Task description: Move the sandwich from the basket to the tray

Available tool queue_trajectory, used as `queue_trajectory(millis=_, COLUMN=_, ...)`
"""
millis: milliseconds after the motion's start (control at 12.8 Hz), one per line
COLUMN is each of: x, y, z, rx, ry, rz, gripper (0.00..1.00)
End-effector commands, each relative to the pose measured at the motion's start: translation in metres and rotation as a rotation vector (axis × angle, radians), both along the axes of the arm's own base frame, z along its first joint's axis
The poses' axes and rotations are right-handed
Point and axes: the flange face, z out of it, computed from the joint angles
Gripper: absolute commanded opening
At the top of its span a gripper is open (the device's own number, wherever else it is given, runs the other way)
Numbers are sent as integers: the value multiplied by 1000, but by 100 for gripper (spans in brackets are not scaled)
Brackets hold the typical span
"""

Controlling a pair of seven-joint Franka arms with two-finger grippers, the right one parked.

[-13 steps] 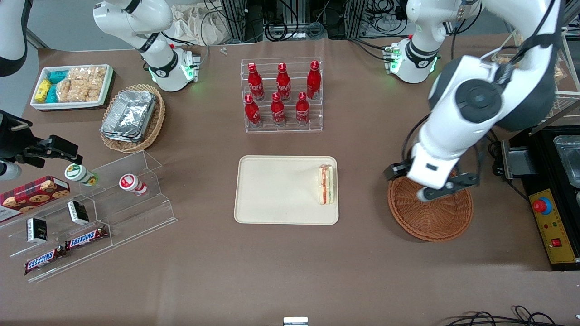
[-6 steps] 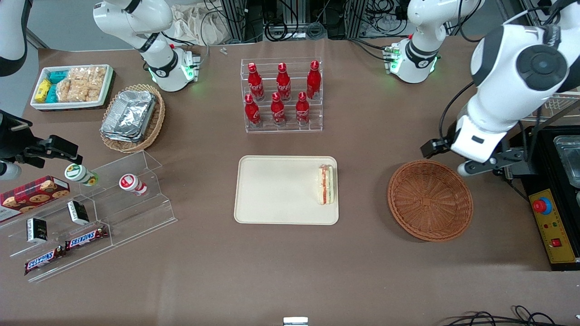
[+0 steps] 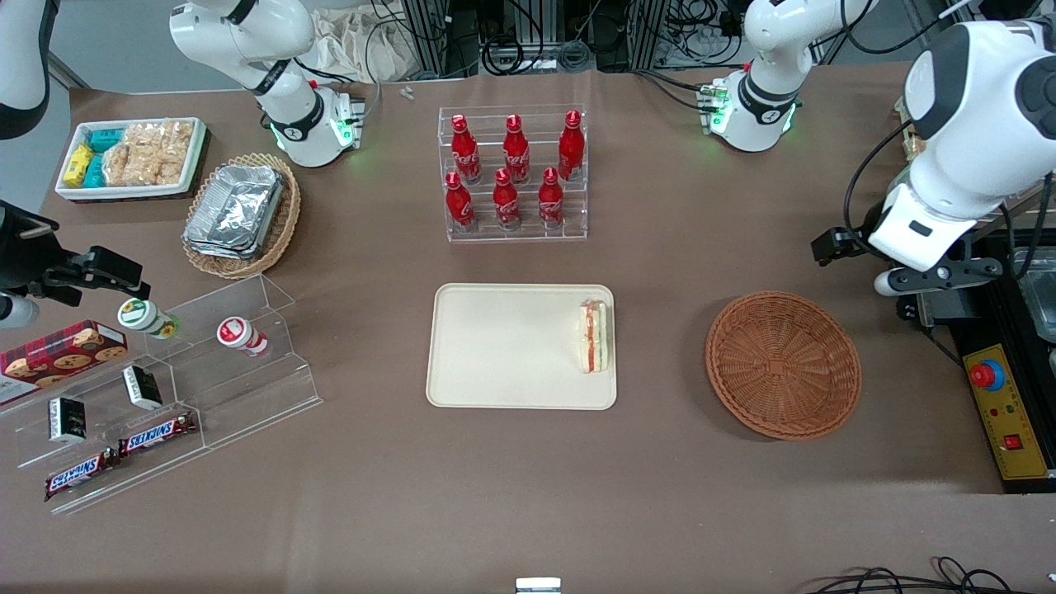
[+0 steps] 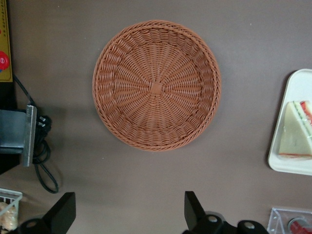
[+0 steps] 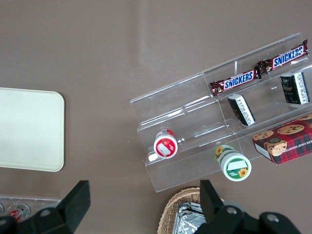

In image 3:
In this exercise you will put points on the small dark snack box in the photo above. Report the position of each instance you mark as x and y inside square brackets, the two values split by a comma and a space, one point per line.
[68, 421]
[142, 388]

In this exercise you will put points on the small white box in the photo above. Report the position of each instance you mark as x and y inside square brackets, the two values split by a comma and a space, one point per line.
[538, 586]

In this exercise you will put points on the red strawberry yogurt cup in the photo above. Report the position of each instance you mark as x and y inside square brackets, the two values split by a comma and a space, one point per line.
[241, 335]

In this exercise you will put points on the cream plastic tray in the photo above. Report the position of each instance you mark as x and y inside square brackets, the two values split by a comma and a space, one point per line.
[503, 346]

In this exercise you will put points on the Snickers chocolate bar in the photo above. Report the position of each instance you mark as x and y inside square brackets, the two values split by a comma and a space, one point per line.
[157, 433]
[78, 476]

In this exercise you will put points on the brown wicker basket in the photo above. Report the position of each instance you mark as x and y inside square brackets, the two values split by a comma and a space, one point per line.
[784, 367]

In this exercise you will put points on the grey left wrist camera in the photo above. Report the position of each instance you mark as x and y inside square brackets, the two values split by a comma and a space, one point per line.
[949, 276]

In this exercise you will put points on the stacked aluminium foil trays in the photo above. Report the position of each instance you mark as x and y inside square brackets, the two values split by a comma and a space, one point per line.
[235, 210]

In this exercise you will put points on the yellow emergency stop control box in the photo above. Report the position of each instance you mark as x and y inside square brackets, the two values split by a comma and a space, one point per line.
[1006, 412]

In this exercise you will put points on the yellow snack packet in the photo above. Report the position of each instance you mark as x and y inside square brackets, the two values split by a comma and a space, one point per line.
[77, 165]

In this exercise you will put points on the beige cloth bag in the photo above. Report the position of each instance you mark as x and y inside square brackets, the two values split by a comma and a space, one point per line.
[363, 45]

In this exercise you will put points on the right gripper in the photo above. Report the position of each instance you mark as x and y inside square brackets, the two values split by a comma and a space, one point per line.
[18, 257]

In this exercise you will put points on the white snack bin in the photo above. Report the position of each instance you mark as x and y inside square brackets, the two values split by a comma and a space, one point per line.
[196, 144]

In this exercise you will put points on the red plaid cookie box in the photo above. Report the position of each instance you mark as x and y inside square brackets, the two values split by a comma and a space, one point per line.
[58, 355]

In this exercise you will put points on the clear bag of crackers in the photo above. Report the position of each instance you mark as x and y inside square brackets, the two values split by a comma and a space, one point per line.
[128, 157]
[172, 151]

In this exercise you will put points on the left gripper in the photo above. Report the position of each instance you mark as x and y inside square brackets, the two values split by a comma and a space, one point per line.
[860, 233]

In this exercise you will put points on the red cola bottle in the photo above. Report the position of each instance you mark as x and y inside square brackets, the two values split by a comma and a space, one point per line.
[459, 205]
[550, 200]
[464, 148]
[571, 147]
[516, 150]
[506, 202]

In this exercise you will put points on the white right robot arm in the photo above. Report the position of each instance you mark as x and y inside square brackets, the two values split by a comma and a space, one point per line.
[239, 33]

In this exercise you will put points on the light wicker basket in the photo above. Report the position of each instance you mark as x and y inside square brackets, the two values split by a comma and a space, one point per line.
[280, 231]

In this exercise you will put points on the triangle sandwich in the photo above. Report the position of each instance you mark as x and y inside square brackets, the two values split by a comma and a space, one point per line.
[594, 338]

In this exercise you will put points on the grey metal bracket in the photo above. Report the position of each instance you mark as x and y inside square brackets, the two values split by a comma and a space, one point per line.
[936, 309]

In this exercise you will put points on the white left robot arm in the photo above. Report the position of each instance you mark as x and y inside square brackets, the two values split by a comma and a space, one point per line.
[973, 124]

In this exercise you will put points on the shiny metal container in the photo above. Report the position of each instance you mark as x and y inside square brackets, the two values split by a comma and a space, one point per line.
[1038, 289]

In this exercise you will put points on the clear acrylic bottle rack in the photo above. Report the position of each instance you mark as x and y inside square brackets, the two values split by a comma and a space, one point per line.
[577, 210]

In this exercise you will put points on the clear acrylic stepped stand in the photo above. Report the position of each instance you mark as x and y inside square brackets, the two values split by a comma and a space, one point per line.
[239, 388]

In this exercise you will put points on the green sunflower yogurt cup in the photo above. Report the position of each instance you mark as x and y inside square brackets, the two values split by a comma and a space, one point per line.
[144, 317]

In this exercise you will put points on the teal snack packet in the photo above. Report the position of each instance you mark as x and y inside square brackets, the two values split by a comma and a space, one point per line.
[106, 139]
[95, 172]

